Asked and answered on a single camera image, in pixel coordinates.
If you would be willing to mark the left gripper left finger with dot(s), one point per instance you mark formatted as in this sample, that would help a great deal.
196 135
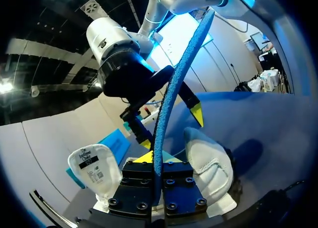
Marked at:
134 188

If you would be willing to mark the teal box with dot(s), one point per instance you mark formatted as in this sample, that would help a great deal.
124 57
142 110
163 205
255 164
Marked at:
114 143

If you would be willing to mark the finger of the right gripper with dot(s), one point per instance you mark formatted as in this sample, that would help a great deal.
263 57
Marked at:
193 106
139 128

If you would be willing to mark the white shoe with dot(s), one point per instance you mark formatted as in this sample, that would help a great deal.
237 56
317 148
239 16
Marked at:
211 168

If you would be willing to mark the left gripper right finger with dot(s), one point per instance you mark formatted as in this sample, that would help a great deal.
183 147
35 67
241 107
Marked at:
181 190

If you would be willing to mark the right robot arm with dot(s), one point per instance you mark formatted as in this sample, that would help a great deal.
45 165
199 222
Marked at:
109 36

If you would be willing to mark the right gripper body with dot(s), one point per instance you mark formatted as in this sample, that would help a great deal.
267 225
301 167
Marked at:
126 76

